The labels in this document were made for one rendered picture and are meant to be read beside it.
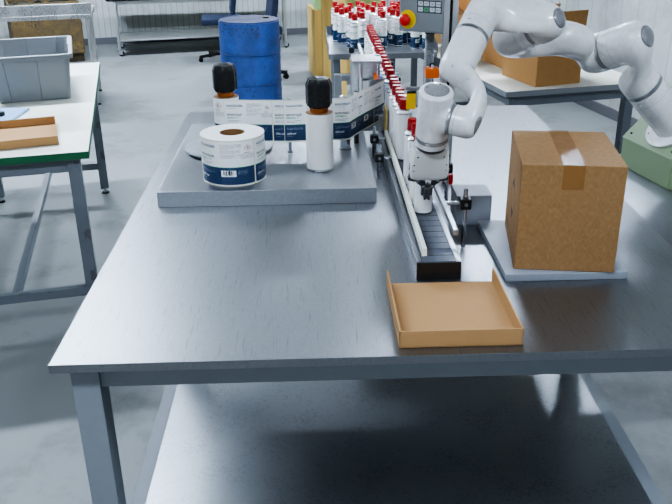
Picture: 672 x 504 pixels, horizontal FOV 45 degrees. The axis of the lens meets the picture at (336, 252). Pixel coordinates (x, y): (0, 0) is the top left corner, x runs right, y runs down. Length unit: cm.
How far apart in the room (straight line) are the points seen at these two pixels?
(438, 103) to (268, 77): 495
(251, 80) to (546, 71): 311
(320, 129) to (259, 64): 425
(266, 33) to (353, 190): 441
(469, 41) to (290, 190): 73
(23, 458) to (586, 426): 182
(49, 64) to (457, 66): 253
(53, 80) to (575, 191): 286
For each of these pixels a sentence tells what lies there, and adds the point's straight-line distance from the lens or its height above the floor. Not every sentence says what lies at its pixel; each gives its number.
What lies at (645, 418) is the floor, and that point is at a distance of 309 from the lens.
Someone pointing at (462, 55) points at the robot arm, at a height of 133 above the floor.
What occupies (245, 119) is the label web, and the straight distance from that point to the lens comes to 282.
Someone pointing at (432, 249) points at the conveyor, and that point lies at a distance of 204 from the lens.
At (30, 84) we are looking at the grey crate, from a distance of 422.
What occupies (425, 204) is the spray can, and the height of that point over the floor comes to 91.
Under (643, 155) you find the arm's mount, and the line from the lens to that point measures 286.
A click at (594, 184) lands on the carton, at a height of 108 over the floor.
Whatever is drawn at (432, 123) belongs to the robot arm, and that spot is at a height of 119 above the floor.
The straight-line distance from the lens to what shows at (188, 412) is 261.
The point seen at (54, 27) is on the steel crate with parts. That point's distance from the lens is 970.
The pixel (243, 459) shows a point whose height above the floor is 22.
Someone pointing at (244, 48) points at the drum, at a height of 57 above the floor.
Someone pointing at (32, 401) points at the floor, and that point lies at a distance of 323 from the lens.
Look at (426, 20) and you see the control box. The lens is 271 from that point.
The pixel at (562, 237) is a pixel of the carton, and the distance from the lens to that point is 201.
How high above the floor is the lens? 170
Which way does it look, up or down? 24 degrees down
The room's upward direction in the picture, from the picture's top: 1 degrees counter-clockwise
